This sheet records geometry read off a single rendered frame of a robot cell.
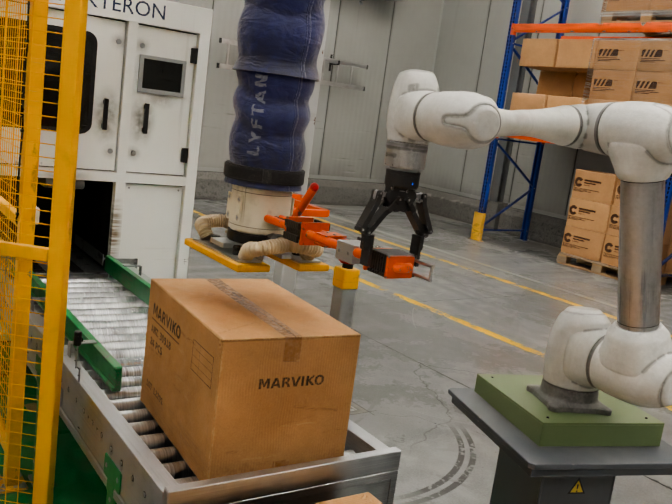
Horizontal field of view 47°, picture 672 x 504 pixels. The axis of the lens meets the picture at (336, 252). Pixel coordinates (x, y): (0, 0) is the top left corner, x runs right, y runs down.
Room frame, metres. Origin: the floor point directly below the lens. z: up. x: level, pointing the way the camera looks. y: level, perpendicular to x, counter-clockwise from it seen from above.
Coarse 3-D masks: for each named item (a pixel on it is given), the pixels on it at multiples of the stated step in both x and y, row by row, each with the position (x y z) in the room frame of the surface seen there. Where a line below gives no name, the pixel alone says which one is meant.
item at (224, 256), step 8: (192, 240) 2.17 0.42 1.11; (200, 240) 2.16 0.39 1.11; (208, 240) 2.18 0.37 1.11; (200, 248) 2.10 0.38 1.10; (208, 248) 2.09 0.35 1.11; (216, 248) 2.08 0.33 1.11; (224, 248) 2.09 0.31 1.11; (232, 248) 2.11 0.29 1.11; (208, 256) 2.06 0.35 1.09; (216, 256) 2.02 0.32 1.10; (224, 256) 2.01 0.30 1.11; (232, 256) 2.00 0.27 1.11; (224, 264) 1.98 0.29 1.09; (232, 264) 1.94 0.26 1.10; (240, 264) 1.94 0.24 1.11; (248, 264) 1.95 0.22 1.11; (256, 264) 1.96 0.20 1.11; (264, 264) 1.98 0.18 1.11
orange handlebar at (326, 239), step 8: (296, 200) 2.47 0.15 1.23; (312, 208) 2.38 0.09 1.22; (320, 208) 2.35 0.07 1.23; (264, 216) 2.06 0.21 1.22; (272, 216) 2.04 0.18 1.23; (280, 216) 2.08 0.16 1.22; (312, 216) 2.29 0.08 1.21; (320, 216) 2.31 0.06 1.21; (280, 224) 1.99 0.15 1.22; (312, 232) 1.87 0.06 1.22; (320, 232) 1.85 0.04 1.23; (328, 232) 1.86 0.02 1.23; (320, 240) 1.83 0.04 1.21; (328, 240) 1.81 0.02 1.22; (336, 240) 1.79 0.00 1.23; (360, 256) 1.70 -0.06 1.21; (400, 264) 1.61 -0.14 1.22; (408, 264) 1.62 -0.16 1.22; (400, 272) 1.61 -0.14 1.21; (408, 272) 1.62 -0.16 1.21
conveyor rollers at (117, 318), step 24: (72, 288) 3.49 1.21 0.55; (96, 288) 3.55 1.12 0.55; (120, 288) 3.61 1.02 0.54; (72, 312) 3.13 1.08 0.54; (96, 312) 3.19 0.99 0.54; (120, 312) 3.25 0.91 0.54; (144, 312) 3.31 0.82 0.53; (96, 336) 2.85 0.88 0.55; (120, 336) 2.89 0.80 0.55; (144, 336) 2.94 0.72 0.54; (120, 360) 2.62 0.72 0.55; (120, 408) 2.25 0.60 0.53; (144, 408) 2.23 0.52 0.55; (144, 432) 2.11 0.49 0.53; (168, 456) 1.96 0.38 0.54; (192, 480) 1.83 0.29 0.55
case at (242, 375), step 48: (192, 288) 2.23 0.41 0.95; (240, 288) 2.31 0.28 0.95; (192, 336) 1.95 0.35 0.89; (240, 336) 1.82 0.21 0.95; (288, 336) 1.88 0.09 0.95; (336, 336) 1.95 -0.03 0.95; (144, 384) 2.26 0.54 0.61; (192, 384) 1.92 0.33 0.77; (240, 384) 1.81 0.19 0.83; (288, 384) 1.88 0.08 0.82; (336, 384) 1.96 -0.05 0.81; (192, 432) 1.89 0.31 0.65; (240, 432) 1.82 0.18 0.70; (288, 432) 1.89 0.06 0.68; (336, 432) 1.97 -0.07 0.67
